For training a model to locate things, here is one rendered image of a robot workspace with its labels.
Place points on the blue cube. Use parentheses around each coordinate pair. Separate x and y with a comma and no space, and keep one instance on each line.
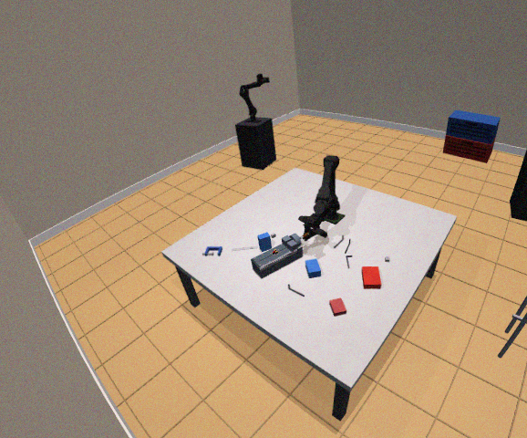
(313,268)

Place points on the blue rectangular block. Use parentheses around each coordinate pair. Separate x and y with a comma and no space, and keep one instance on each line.
(264,242)

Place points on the red rectangular block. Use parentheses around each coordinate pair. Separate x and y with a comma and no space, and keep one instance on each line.
(371,277)
(337,307)

